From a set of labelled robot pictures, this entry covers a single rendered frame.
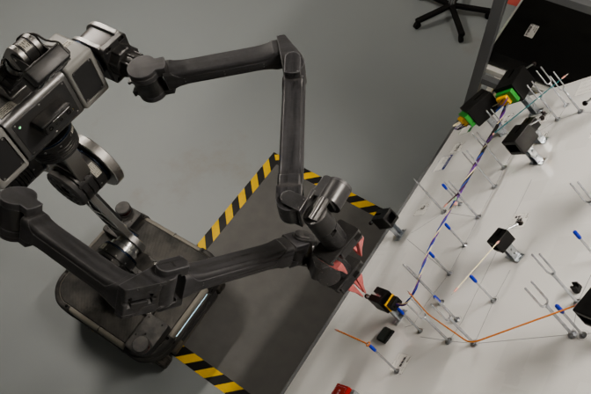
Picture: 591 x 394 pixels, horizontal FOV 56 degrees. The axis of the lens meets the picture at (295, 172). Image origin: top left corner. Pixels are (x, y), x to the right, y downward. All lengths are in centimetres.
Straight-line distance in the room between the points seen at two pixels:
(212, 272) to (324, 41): 260
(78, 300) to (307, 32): 215
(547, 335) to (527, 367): 7
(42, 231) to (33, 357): 165
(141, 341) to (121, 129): 145
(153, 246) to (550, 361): 190
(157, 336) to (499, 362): 155
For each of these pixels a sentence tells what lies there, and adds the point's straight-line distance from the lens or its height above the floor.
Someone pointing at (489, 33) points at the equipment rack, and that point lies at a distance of 193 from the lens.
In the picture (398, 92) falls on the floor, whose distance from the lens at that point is 338.
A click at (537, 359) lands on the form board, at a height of 143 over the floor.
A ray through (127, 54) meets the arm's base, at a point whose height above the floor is 148.
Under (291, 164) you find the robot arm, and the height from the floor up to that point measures 147.
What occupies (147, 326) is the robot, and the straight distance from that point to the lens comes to 245.
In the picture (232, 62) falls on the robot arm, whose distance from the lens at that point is 146.
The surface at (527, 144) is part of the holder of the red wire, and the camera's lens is 156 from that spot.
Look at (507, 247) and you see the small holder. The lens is 134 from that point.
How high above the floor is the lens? 249
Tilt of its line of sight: 56 degrees down
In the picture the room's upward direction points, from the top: 6 degrees counter-clockwise
